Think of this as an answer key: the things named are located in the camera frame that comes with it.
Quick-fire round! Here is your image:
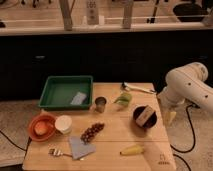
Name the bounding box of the yellow banana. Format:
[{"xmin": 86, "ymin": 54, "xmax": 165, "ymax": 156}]
[{"xmin": 120, "ymin": 145, "xmax": 144, "ymax": 156}]

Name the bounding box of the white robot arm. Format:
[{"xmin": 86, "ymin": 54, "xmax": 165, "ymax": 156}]
[{"xmin": 157, "ymin": 62, "xmax": 213, "ymax": 126}]

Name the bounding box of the small metal cup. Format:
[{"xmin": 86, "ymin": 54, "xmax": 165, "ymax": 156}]
[{"xmin": 95, "ymin": 96, "xmax": 107, "ymax": 113}]

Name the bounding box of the white plastic cup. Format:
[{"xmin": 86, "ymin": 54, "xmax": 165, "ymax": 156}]
[{"xmin": 55, "ymin": 115, "xmax": 72, "ymax": 134}]

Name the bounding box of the black bowl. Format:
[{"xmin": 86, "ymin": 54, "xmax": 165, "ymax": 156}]
[{"xmin": 133, "ymin": 107, "xmax": 157, "ymax": 129}]

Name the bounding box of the tan block in bowl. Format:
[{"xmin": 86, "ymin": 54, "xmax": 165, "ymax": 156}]
[{"xmin": 135, "ymin": 106, "xmax": 154, "ymax": 127}]

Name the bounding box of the wooden table board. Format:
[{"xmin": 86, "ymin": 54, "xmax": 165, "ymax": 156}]
[{"xmin": 23, "ymin": 83, "xmax": 176, "ymax": 171}]

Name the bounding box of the bunch of dark grapes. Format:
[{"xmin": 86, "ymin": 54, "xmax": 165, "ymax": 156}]
[{"xmin": 80, "ymin": 123, "xmax": 105, "ymax": 144}]

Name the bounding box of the blue sponge in tray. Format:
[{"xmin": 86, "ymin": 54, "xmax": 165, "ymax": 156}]
[{"xmin": 71, "ymin": 92, "xmax": 87, "ymax": 105}]

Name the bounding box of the blue folded cloth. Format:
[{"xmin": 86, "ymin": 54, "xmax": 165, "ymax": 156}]
[{"xmin": 69, "ymin": 136, "xmax": 96, "ymax": 160}]

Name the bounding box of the green plastic tray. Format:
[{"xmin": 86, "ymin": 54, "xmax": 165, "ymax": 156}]
[{"xmin": 39, "ymin": 75, "xmax": 93, "ymax": 110}]

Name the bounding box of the orange plastic bowl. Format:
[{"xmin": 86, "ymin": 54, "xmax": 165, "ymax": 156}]
[{"xmin": 28, "ymin": 114, "xmax": 56, "ymax": 142}]

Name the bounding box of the orange fruit in bowl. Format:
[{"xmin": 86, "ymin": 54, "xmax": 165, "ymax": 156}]
[{"xmin": 34, "ymin": 121, "xmax": 47, "ymax": 136}]

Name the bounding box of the black cable right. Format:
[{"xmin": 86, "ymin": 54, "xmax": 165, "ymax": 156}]
[{"xmin": 170, "ymin": 103, "xmax": 198, "ymax": 171}]

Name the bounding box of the black cable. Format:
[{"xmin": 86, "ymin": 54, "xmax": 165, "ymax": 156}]
[
  {"xmin": 170, "ymin": 103, "xmax": 198, "ymax": 171},
  {"xmin": 0, "ymin": 129, "xmax": 32, "ymax": 157}
]

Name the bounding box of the black cable left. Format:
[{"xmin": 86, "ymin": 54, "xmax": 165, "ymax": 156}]
[{"xmin": 0, "ymin": 129, "xmax": 32, "ymax": 157}]

